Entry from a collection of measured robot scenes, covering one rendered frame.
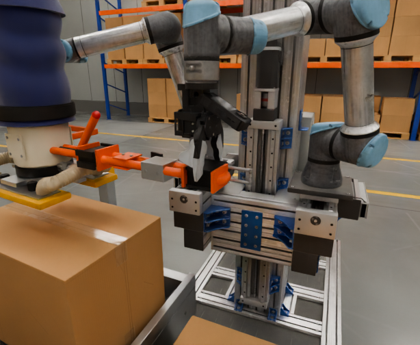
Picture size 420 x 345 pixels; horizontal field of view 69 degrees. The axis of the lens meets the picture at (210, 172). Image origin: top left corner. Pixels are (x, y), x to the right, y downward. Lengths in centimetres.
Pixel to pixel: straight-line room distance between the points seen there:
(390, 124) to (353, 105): 694
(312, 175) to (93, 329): 87
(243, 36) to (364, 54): 42
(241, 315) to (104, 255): 103
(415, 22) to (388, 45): 59
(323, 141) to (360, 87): 23
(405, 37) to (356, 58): 692
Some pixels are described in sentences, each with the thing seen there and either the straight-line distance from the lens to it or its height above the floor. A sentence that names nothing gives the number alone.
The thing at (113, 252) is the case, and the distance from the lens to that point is 98.
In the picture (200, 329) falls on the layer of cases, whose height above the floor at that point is 54.
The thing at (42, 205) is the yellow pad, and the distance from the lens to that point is 95.
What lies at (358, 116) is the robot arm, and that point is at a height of 131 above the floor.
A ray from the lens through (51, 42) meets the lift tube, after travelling 103.
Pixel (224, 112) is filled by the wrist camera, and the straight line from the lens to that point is 64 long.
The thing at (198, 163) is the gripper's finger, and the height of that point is 126.
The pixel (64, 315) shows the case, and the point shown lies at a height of 83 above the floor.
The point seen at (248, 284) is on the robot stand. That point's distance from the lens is 163.
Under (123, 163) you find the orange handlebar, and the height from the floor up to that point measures 122.
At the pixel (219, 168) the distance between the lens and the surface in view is 68.
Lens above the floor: 145
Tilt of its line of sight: 18 degrees down
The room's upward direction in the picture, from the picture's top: straight up
